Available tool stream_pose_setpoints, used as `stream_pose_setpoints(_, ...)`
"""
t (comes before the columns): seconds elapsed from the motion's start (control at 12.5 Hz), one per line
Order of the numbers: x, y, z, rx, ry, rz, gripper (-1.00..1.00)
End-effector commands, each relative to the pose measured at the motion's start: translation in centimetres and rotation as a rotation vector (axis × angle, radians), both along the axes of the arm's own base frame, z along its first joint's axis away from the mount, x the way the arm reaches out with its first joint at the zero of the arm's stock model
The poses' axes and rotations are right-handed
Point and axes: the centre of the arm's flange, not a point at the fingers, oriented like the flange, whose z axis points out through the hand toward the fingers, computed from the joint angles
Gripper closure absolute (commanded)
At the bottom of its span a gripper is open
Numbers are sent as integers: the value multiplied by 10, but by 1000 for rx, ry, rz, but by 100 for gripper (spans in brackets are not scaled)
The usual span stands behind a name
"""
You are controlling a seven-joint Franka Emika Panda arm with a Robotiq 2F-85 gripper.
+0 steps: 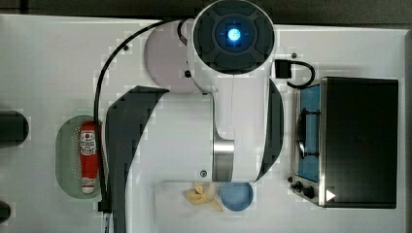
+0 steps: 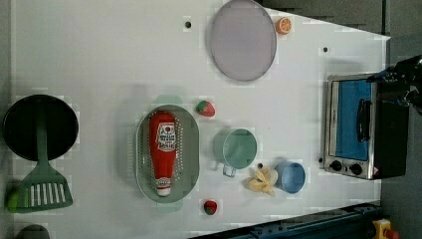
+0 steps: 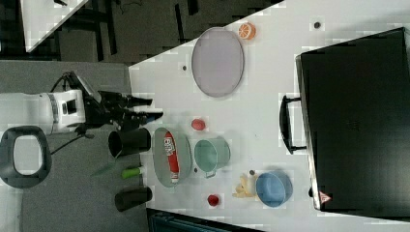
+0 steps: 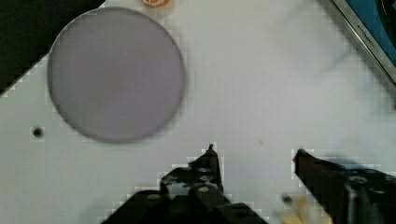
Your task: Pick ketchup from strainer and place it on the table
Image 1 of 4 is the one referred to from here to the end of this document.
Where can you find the red plush ketchup bottle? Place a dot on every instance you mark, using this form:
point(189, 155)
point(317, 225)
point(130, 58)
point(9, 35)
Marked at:
point(88, 156)

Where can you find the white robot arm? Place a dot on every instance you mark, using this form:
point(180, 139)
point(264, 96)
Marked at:
point(230, 129)

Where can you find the green oval strainer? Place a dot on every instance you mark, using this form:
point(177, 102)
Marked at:
point(68, 171)

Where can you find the purple round plate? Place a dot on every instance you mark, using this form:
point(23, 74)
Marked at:
point(166, 58)

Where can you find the plush banana peel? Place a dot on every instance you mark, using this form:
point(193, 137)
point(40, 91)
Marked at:
point(204, 193)

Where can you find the blue bowl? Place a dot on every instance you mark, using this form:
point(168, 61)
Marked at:
point(237, 197)

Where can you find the black toaster oven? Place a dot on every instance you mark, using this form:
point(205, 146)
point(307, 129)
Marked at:
point(346, 143)

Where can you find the black cylinder at left edge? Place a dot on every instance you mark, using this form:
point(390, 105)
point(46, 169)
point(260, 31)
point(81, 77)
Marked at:
point(14, 129)

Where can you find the black object lower left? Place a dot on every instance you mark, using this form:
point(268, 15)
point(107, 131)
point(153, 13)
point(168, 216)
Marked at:
point(5, 211)

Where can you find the black connector with cable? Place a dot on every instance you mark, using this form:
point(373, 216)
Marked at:
point(283, 70)

